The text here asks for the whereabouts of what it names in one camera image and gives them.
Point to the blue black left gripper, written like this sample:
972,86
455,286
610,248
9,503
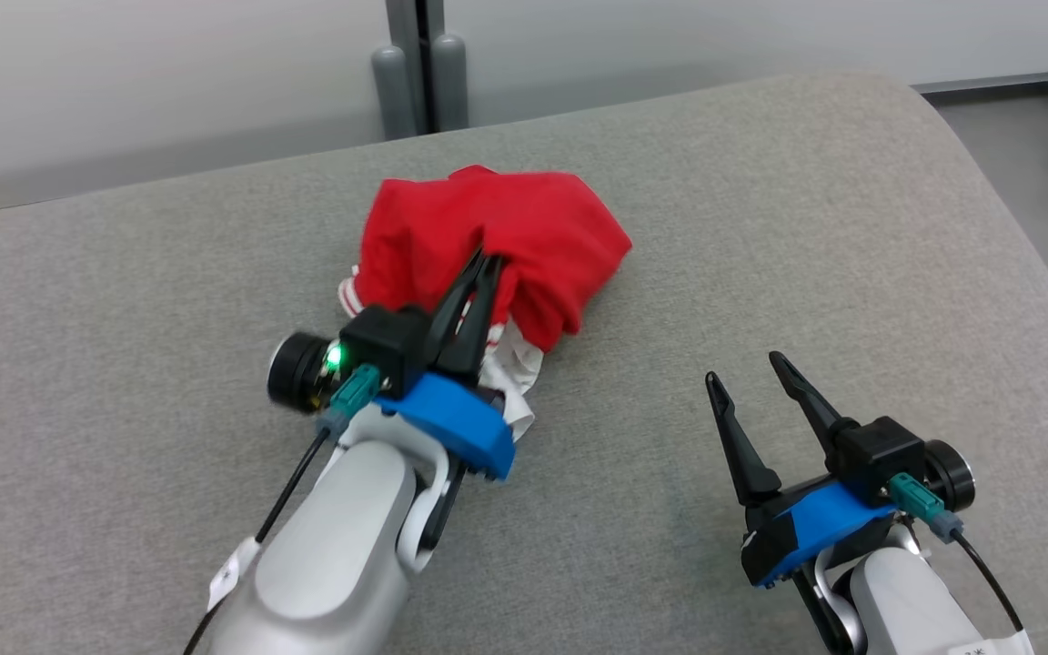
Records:
456,418

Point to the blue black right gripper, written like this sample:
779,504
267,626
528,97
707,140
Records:
815,528

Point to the red and white garment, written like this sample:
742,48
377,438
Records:
524,227

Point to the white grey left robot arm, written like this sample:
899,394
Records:
333,546

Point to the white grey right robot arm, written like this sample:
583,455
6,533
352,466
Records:
906,609

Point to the grey fabric sofa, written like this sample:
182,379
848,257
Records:
760,227

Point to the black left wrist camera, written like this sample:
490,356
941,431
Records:
378,350

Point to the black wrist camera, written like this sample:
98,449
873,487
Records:
378,350
888,455

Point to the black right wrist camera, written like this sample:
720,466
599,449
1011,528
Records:
888,455

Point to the grey cylindrical post foot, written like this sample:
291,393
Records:
449,82
394,91

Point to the grey partition post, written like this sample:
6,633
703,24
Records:
415,36

